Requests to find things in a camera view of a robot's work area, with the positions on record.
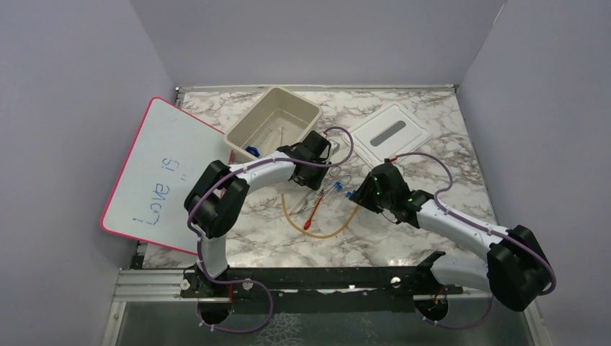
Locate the black table edge rail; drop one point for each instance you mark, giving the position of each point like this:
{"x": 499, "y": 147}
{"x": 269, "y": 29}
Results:
{"x": 294, "y": 290}

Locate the red rainbow measuring spoon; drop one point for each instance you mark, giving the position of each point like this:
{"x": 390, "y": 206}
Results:
{"x": 308, "y": 222}

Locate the yellow rubber tube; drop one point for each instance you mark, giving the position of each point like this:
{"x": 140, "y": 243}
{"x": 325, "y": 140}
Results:
{"x": 321, "y": 226}

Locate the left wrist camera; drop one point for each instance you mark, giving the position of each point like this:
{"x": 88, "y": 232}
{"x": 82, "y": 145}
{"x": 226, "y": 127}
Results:
{"x": 334, "y": 147}

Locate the white bin lid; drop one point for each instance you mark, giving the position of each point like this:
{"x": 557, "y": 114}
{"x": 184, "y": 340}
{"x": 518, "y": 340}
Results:
{"x": 387, "y": 132}

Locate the beige plastic bin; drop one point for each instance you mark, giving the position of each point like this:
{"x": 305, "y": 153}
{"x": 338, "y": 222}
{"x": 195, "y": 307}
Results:
{"x": 276, "y": 107}

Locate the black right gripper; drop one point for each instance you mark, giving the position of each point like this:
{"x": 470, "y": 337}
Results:
{"x": 363, "y": 194}

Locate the pink-framed whiteboard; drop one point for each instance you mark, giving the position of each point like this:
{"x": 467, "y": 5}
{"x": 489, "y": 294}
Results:
{"x": 169, "y": 153}

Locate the metal crucible tongs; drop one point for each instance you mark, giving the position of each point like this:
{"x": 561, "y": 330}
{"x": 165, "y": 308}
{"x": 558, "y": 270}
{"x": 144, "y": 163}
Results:
{"x": 335, "y": 175}

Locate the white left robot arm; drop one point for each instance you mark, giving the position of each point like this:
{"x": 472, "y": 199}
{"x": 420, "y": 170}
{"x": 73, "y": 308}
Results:
{"x": 215, "y": 202}

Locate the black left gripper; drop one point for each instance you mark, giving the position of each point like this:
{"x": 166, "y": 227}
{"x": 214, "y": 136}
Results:
{"x": 313, "y": 184}

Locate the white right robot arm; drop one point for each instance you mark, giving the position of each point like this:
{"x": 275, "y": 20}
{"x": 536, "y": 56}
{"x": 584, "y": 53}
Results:
{"x": 509, "y": 263}

